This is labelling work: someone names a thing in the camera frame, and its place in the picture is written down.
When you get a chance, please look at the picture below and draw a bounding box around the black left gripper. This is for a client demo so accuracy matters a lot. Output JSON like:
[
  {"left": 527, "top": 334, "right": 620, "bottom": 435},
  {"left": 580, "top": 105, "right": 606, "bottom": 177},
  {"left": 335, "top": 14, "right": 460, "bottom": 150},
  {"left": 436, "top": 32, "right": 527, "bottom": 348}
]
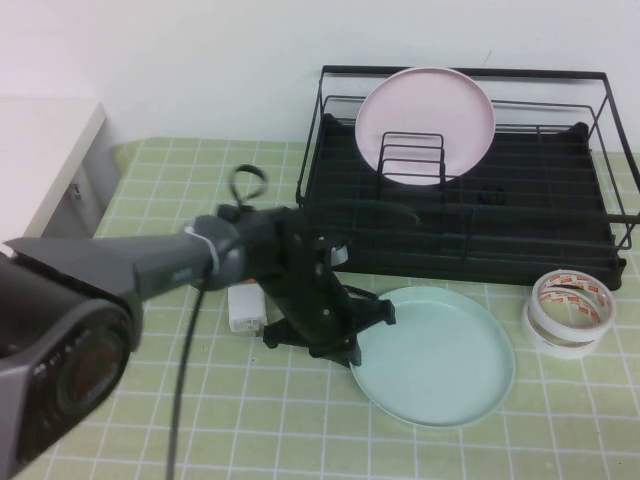
[{"left": 248, "top": 206, "right": 397, "bottom": 369}]

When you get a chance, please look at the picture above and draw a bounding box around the mint green round plate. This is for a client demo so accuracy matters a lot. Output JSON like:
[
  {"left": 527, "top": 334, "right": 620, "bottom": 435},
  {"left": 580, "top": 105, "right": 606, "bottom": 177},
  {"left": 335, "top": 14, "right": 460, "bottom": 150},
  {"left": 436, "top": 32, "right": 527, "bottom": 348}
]
[{"left": 348, "top": 285, "right": 516, "bottom": 429}]

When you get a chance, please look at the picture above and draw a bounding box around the pink round plate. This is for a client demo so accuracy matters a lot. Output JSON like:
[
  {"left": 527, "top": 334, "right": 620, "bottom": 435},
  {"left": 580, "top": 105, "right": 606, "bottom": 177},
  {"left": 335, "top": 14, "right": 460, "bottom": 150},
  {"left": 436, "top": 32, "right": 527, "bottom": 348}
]
[{"left": 354, "top": 68, "right": 497, "bottom": 188}]

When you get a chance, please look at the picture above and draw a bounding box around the green checked tablecloth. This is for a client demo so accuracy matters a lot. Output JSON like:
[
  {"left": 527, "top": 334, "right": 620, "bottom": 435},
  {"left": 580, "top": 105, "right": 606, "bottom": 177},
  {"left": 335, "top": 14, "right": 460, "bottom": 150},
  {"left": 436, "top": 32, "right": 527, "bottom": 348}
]
[{"left": 0, "top": 137, "right": 640, "bottom": 480}]

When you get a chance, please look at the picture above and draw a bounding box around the white usb charger plug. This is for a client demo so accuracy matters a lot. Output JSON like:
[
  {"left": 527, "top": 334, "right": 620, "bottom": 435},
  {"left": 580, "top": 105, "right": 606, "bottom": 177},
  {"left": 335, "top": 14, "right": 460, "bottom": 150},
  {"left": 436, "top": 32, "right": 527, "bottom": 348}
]
[{"left": 227, "top": 284, "right": 271, "bottom": 336}]

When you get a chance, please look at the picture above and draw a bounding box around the black plastic drip tray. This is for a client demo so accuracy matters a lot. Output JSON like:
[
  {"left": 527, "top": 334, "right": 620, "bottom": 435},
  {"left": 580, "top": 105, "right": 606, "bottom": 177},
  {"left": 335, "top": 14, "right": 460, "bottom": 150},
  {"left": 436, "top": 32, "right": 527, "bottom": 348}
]
[{"left": 294, "top": 113, "right": 626, "bottom": 292}]

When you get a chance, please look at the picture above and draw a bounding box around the white tape roll red print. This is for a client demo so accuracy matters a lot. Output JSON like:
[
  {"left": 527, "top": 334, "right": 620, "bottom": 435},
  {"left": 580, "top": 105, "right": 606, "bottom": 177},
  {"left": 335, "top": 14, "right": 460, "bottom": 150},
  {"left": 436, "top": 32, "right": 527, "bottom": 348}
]
[
  {"left": 530, "top": 269, "right": 616, "bottom": 336},
  {"left": 521, "top": 299, "right": 609, "bottom": 360}
]

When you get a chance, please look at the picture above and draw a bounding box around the white side cabinet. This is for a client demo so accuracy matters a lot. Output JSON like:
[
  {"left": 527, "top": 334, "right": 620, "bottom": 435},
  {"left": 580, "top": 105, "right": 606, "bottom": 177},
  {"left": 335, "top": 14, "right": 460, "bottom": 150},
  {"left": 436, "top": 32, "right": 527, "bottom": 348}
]
[{"left": 0, "top": 102, "right": 124, "bottom": 241}]

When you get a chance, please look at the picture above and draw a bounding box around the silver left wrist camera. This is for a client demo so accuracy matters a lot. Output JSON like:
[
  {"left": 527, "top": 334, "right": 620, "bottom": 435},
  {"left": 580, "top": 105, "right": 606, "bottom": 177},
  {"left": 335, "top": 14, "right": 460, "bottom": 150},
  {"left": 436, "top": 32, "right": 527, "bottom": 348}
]
[{"left": 322, "top": 242, "right": 350, "bottom": 267}]

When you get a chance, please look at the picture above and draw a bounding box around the black wire dish rack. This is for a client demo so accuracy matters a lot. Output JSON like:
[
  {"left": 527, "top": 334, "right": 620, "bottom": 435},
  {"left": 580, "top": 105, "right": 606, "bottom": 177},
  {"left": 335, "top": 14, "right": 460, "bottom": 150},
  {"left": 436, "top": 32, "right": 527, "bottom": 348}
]
[{"left": 294, "top": 64, "right": 640, "bottom": 292}]

